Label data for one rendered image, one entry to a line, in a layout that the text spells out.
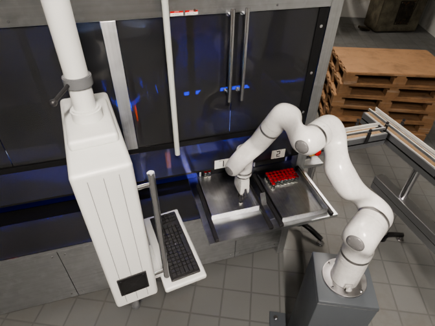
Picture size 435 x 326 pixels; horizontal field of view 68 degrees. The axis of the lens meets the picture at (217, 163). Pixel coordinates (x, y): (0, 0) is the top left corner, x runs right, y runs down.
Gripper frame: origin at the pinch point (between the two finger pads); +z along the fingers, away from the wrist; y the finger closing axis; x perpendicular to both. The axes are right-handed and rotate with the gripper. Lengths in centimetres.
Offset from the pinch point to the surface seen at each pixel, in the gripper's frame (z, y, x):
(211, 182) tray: 6.2, -20.3, -10.6
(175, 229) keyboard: 11.1, 3.7, -36.6
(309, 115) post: -31, -19, 44
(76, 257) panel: 45, -19, -95
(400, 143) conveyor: 2, -18, 118
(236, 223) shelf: 5.9, 12.7, -6.7
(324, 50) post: -67, -19, 44
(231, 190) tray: 6.0, -10.4, -1.6
